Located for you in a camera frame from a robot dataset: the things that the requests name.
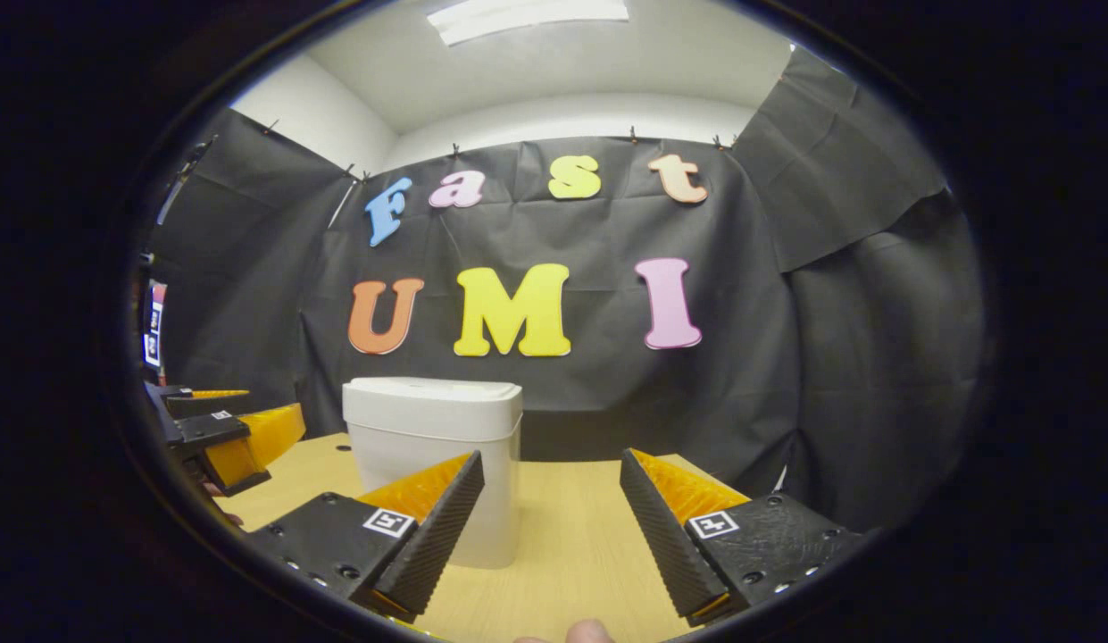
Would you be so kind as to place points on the computer monitor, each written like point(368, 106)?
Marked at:
point(154, 326)

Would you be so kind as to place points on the ceiling light panel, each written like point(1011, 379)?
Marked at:
point(527, 18)

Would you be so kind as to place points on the wooden desktop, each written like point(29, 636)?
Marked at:
point(571, 536)

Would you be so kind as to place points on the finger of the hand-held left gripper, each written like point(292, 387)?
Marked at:
point(205, 430)
point(205, 408)

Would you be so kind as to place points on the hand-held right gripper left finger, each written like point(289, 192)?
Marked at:
point(437, 536)

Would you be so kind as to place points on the white desktop garbage bin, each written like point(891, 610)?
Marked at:
point(429, 429)

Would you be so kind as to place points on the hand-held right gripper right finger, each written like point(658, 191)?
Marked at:
point(665, 536)

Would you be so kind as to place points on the black backdrop cloth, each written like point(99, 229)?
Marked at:
point(786, 357)

